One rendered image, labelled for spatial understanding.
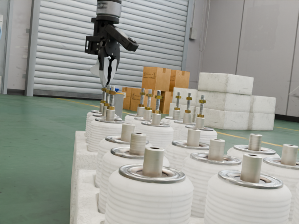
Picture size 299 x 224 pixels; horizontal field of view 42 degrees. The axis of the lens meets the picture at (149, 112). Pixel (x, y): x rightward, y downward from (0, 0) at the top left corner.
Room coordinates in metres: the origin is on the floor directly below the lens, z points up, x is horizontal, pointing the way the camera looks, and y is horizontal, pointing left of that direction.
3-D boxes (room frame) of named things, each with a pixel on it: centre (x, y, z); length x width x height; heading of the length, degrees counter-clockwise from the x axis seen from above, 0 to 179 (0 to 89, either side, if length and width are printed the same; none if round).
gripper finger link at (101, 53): (1.17, 0.15, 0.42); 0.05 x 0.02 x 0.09; 149
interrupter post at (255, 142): (0.70, -0.20, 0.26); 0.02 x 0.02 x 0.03
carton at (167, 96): (5.28, -0.19, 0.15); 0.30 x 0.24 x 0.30; 38
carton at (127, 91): (5.37, 0.23, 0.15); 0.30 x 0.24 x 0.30; 126
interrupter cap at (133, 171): (0.43, -0.01, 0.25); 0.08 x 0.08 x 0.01
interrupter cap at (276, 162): (0.59, -0.22, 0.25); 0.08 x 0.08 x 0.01
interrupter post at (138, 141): (0.54, 0.01, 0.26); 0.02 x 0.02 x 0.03
